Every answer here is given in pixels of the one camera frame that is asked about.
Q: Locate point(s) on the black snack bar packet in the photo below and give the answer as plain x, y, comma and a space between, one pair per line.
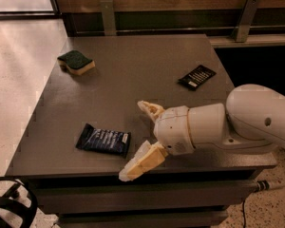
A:
197, 77

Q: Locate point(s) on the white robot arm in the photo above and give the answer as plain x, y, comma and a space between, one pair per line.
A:
252, 121

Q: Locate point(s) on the black chair base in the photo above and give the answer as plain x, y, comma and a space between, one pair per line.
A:
9, 202

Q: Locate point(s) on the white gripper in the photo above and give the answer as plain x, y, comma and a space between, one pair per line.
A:
173, 129

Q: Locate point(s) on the green and yellow sponge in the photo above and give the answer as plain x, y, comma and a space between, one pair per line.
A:
75, 62

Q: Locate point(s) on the left metal bracket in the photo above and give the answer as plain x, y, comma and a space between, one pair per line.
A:
108, 16

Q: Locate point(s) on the blue rxbar blueberry packet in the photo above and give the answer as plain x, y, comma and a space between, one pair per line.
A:
104, 141

